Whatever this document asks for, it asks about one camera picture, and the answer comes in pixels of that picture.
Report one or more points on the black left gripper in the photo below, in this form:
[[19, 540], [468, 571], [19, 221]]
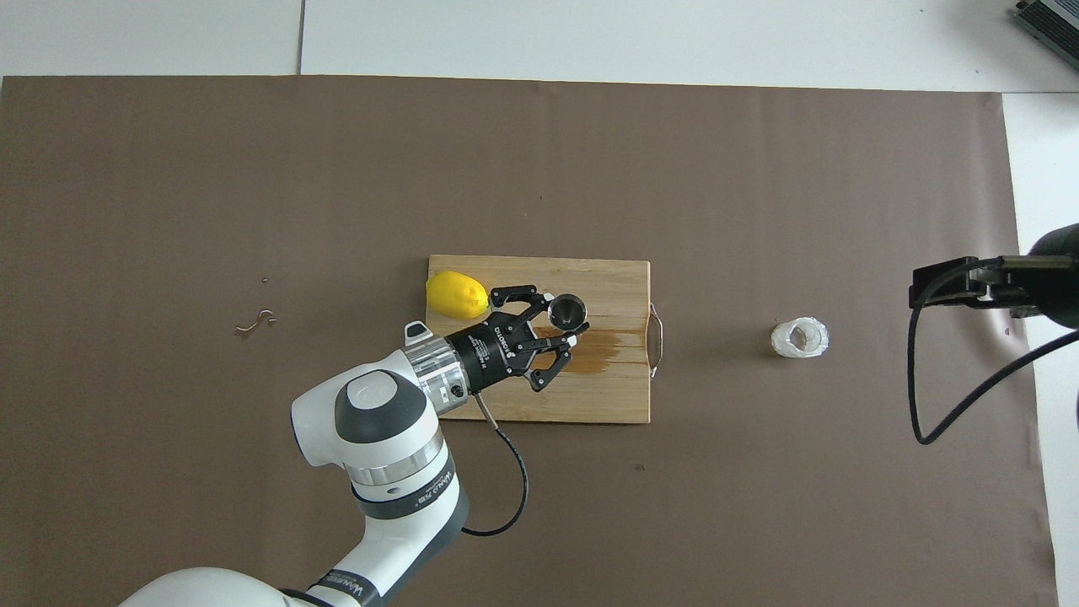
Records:
[[489, 354]]

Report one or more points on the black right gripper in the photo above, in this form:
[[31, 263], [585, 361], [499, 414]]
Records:
[[1058, 282]]

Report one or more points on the steel cocktail jigger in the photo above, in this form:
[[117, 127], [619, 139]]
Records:
[[566, 310]]

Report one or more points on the clear plastic cup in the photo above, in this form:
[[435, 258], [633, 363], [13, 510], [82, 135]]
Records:
[[788, 346]]

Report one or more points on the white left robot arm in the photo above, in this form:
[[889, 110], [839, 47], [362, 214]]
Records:
[[379, 438]]

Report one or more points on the yellow lemon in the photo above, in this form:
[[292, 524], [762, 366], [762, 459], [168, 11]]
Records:
[[457, 295]]

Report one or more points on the wooden cutting board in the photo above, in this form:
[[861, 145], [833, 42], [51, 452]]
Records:
[[607, 396]]

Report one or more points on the brown paper table mat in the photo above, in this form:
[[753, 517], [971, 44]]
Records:
[[539, 169]]

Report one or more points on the grey ribbed metal device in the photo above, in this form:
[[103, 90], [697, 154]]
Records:
[[1054, 21]]

